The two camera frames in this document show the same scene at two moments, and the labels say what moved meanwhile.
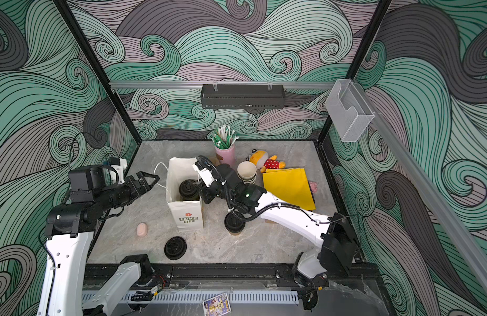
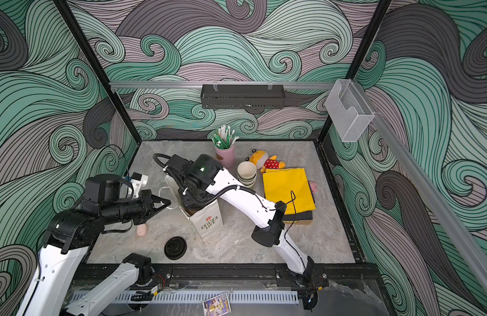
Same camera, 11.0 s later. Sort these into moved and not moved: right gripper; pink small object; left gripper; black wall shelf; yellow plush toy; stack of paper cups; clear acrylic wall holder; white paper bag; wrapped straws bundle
Moved: white paper bag; left gripper; right gripper
Not moved: stack of paper cups; black wall shelf; clear acrylic wall holder; wrapped straws bundle; pink small object; yellow plush toy
